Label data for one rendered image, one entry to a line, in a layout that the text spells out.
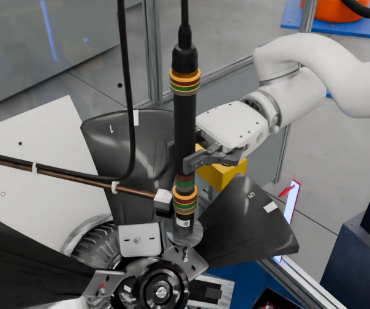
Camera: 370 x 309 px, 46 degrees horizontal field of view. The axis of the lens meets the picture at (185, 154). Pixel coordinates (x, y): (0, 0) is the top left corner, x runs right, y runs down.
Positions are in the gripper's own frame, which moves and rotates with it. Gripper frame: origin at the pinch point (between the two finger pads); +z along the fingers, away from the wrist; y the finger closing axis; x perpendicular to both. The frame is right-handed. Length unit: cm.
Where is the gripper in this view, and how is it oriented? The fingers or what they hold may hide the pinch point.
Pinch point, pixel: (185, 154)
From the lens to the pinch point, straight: 71.6
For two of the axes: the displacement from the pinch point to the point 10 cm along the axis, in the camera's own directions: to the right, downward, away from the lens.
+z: -7.8, 4.2, -4.6
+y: -6.2, -5.3, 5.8
